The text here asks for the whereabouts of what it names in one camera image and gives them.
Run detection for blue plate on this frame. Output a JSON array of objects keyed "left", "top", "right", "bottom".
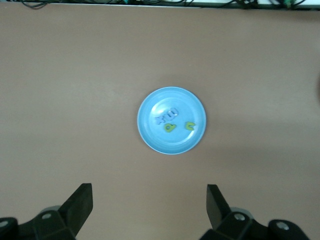
[{"left": 136, "top": 86, "right": 208, "bottom": 156}]

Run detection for brown table cover sheet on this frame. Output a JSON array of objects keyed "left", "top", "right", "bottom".
[{"left": 0, "top": 2, "right": 320, "bottom": 240}]

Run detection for blue foam letter m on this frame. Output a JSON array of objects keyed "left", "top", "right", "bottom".
[{"left": 166, "top": 107, "right": 180, "bottom": 119}]

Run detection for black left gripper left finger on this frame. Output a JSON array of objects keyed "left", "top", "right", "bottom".
[{"left": 0, "top": 183, "right": 94, "bottom": 240}]

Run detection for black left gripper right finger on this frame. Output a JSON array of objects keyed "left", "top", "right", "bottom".
[{"left": 199, "top": 184, "right": 312, "bottom": 240}]

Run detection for green foam letter p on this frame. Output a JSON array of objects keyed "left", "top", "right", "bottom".
[{"left": 163, "top": 122, "right": 176, "bottom": 134}]

